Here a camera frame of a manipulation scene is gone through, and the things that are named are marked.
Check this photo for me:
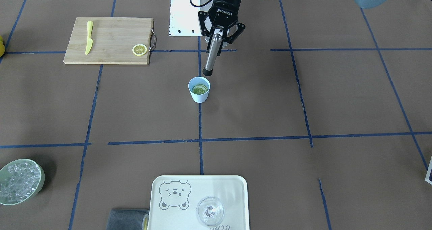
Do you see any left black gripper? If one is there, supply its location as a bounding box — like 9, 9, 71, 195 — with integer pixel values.
198, 0, 246, 48

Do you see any steel muddler black tip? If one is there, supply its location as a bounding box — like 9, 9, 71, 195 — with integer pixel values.
202, 34, 223, 77

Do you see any yellow lemon slice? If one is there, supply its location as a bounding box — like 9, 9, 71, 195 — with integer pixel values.
192, 84, 209, 95

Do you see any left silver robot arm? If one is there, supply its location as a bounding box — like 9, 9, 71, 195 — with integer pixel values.
198, 0, 387, 48

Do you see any light blue cup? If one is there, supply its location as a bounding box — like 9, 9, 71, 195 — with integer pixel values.
188, 76, 211, 104

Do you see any bamboo cutting board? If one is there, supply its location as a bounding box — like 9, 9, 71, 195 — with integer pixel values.
63, 17, 156, 65

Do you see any yellow plastic knife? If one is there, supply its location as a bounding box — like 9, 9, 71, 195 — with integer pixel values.
85, 20, 93, 55

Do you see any cream serving tray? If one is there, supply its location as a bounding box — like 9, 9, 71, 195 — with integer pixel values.
147, 176, 250, 230

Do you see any clear wine glass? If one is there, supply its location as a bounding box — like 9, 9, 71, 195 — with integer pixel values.
196, 196, 225, 227

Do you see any dark grey folded cloth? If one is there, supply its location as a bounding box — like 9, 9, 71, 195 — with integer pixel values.
106, 209, 149, 230

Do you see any green bowl of ice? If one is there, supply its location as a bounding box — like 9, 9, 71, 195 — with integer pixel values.
0, 159, 45, 206

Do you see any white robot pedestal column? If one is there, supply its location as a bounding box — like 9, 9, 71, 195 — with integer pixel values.
169, 0, 212, 37

